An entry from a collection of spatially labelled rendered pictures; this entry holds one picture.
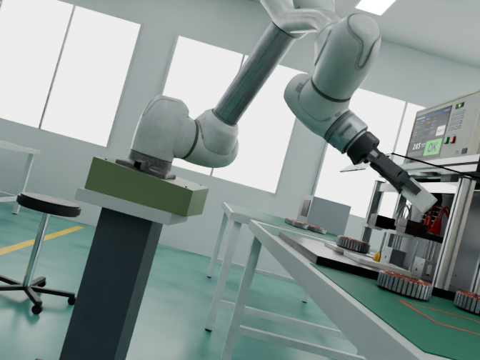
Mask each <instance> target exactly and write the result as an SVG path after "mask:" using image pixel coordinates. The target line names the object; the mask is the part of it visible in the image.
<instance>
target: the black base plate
mask: <svg viewBox="0 0 480 360"><path fill-rule="evenodd" d="M279 238H281V239H282V240H284V241H285V242H286V243H287V244H289V245H290V246H292V247H293V248H295V249H296V250H297V251H298V252H300V253H301V254H303V255H304V256H305V257H306V258H308V259H309V260H311V261H312V262H314V263H315V264H317V265H319V266H325V267H328V268H330V269H336V270H339V271H343V272H346V273H350V274H354V275H357V276H362V277H365V278H368V279H373V280H376V281H377V279H378V276H379V271H383V269H380V268H376V267H374V266H369V265H366V264H361V263H359V262H357V261H354V260H353V259H350V258H349V257H347V256H344V253H342V252H339V251H335V250H333V249H331V248H329V247H327V246H325V245H324V243H322V242H319V241H314V240H311V239H307V238H304V237H300V236H296V235H293V234H288V233H285V232H282V231H280V232H279ZM402 268H403V269H405V270H407V271H408V270H409V267H406V266H404V265H403V267H402ZM411 277H414V278H418V279H421V278H419V277H417V276H414V275H412V276H411ZM421 280H423V281H426V282H429V283H430V284H431V285H432V281H428V280H426V279H421ZM460 290H463V289H460V288H457V287H455V286H452V285H451V284H449V290H448V291H447V290H444V289H439V288H436V287H435V286H433V290H432V293H431V295H432V296H437V297H439V298H443V299H448V300H450V301H454V299H455V296H456V291H460ZM463 291H464V290H463Z"/></svg>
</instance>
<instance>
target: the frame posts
mask: <svg viewBox="0 0 480 360"><path fill-rule="evenodd" d="M476 181H477V180H476V179H472V178H469V177H466V176H463V177H459V182H458V185H457V188H456V193H455V196H454V201H453V204H452V208H451V213H450V215H449V220H448V224H447V227H446V231H445V234H444V240H443V243H442V246H441V251H440V254H439V259H438V262H437V265H436V270H435V273H434V278H433V281H432V286H435V287H436V288H439V289H444V290H447V291H448V290H449V284H450V281H451V276H452V274H453V270H454V265H455V262H456V257H457V254H458V251H459V246H460V243H461V238H462V234H463V231H464V227H465V223H466V218H467V215H468V212H469V207H470V204H471V199H472V196H473V192H474V188H475V185H476ZM379 184H385V182H384V181H379V180H375V182H374V187H373V190H372V193H371V198H370V201H369V206H368V209H367V212H366V217H365V219H364V223H365V224H368V223H369V220H370V218H371V214H377V211H378V207H379V203H380V200H381V195H382V192H379V191H377V190H378V187H379ZM406 202H407V199H406V198H404V197H403V196H402V195H401V194H398V196H397V199H396V203H395V207H394V212H393V214H392V218H394V214H395V212H396V209H397V208H398V206H399V205H400V204H402V203H406ZM372 230H373V229H372V228H368V227H366V228H365V226H363V228H362V230H361V236H360V239H359V240H360V241H364V242H366V243H369V241H370V238H371V233H372ZM394 235H395V234H392V235H391V233H389V232H388V234H387V237H386V241H385V244H384V246H387V247H391V246H392V243H393V240H394ZM470 292H472V293H475V294H480V253H479V258H478V261H477V264H476V269H475V272H474V277H473V281H472V284H471V288H470Z"/></svg>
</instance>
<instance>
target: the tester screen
mask: <svg viewBox="0 0 480 360"><path fill-rule="evenodd" d="M450 109H451V108H448V109H444V110H442V111H438V112H436V113H432V114H429V115H426V116H423V117H420V118H417V119H416V123H415V126H414V131H413V134H412V138H411V142H410V145H409V150H408V153H411V152H415V151H423V153H422V155H420V156H410V158H413V159H418V158H424V157H430V156H438V155H439V154H433V155H428V156H423V155H424V150H425V147H426V142H427V141H431V140H435V139H443V136H444V135H443V134H442V135H438V136H433V137H429V138H428V136H429V132H430V129H433V128H436V127H439V126H444V125H446V123H447V120H448V117H449V112H450ZM420 142H421V146H420V149H417V150H412V149H413V146H414V144H416V143H420ZM408 153H407V155H408Z"/></svg>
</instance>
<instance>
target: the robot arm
mask: <svg viewBox="0 0 480 360"><path fill-rule="evenodd" d="M259 1H260V2H261V4H262V5H263V6H264V8H265V9H266V10H267V12H268V13H269V15H270V17H271V20H272V22H271V23H270V24H269V26H268V28H267V29H266V31H265V32H264V34H263V35H262V37H261V38H260V39H259V41H258V43H257V44H256V46H255V47H254V49H253V50H252V52H251V53H250V55H249V57H248V58H247V60H246V61H245V62H244V64H243V66H242V67H241V68H240V70H239V72H238V73H237V75H236V76H235V77H234V79H233V81H232V82H231V83H230V85H229V87H228V88H227V90H226V91H225V92H224V94H223V96H222V97H221V98H220V100H219V102H218V104H217V105H216V106H215V108H212V109H207V110H205V111H204V112H203V113H202V114H200V115H199V116H198V117H196V118H195V119H192V118H191V117H190V116H189V109H188V107H187V105H186V104H185V103H184V102H183V101H182V100H181V99H176V98H173V97H170V96H164V95H158V96H156V97H155V98H153V99H152V100H151V101H150V102H149V103H148V105H147V106H146V108H145V109H144V111H143V113H142V114H141V117H140V119H139V122H138V124H137V127H136V130H135V133H134V137H133V141H132V145H131V149H130V151H129V154H128V156H127V157H126V158H125V159H116V163H118V164H121V165H124V166H127V167H130V168H133V169H136V170H139V171H142V172H144V173H147V174H151V175H153V176H156V177H159V178H161V179H176V175H175V174H173V173H171V166H172V163H173V160H174V159H182V160H184V161H187V162H189V163H191V164H195V165H198V166H203V167H207V168H213V169H217V168H223V167H226V166H229V165H230V164H231V163H232V162H233V161H234V160H235V159H236V157H237V155H238V152H239V140H238V139H237V136H238V135H239V126H238V124H237V123H238V122H239V120H240V119H241V117H242V116H243V115H244V113H245V112H246V110H247V109H248V107H249V106H250V105H251V103H252V101H253V100H254V99H255V98H256V96H257V94H258V93H259V92H260V91H261V89H262V87H263V86H264V84H265V83H266V82H267V80H268V79H269V77H270V76H271V75H272V73H273V72H274V70H275V69H276V67H277V66H278V65H279V63H280V62H281V60H282V59H283V57H284V56H285V54H286V53H287V51H288V50H289V49H290V47H291V46H292V44H293V43H294V42H295V40H296V39H300V38H302V37H304V36H305V35H306V34H308V33H309V32H318V34H317V35H316V37H315V39H314V66H315V69H314V72H313V75H312V74H297V75H296V76H294V77H293V78H292V79H291V80H290V81H289V83H288V84H287V85H286V88H285V89H284V101H285V102H286V105H287V106H288V107H289V109H290V110H291V112H292V113H293V114H294V116H295V117H296V118H297V119H298V120H299V121H300V122H301V123H302V124H303V125H304V126H305V127H306V128H307V129H309V130H310V131H312V132H313V133H314V134H316V135H318V136H320V137H322V138H323V139H324V140H326V142H327V143H328V144H330V145H331V146H332V147H334V148H336V149H337V150H338V151H339V152H340V153H341V154H345V153H346V155H347V156H348V157H349V158H350V159H351V160H352V161H353V162H354V163H355V164H361V163H362V162H364V160H366V159H367V160H368V161H369V162H370V164H369V165H370V167H371V168H372V169H373V170H374V171H376V172H377V173H378V174H379V175H381V176H382V177H384V178H385V179H386V180H387V181H388V182H389V183H390V184H391V185H392V186H393V187H394V188H395V189H396V190H397V191H398V192H399V193H401V195H402V196H403V197H404V198H406V199H407V200H408V201H409V202H410V203H411V204H413V205H414V206H415V207H416V208H417V209H418V210H419V211H420V212H421V213H423V214H424V213H426V212H427V211H428V210H429V209H430V208H431V207H432V206H433V205H434V204H435V203H436V202H437V201H438V199H436V198H435V197H434V196H433V195H432V194H430V193H429V192H428V191H427V190H426V189H425V188H424V187H423V186H422V185H421V184H420V183H418V182H417V181H416V180H415V179H414V178H413V177H410V175H409V174H408V172H407V171H405V170H403V169H402V168H401V167H400V166H399V165H397V164H396V163H395V162H393V161H392V160H391V159H390V158H389V157H387V155H386V154H385V153H383V152H382V151H379V149H378V148H377V147H378V145H379V144H380V140H379V139H378V138H377V137H376V136H375V135H373V134H372V133H371V132H370V131H367V130H368V125H367V124H366V123H365V122H364V121H362V120H361V119H360V118H359V117H358V116H357V115H356V114H355V113H354V112H352V111H351V110H350V109H349V104H350V101H351V98H352V96H353V95H354V93H355V91H356V90H357V89H358V88H359V87H360V86H361V84H362V83H363V81H364V79H365V78H366V77H367V75H368V73H369V72H370V70H371V68H372V66H373V64H374V62H375V60H376V57H377V55H378V52H379V48H380V44H381V31H380V28H379V26H378V24H377V23H376V22H375V21H374V20H373V19H372V18H371V17H370V16H367V15H366V14H350V15H348V16H346V17H344V18H343V19H340V18H339V17H338V16H337V15H336V14H335V3H334V0H259Z"/></svg>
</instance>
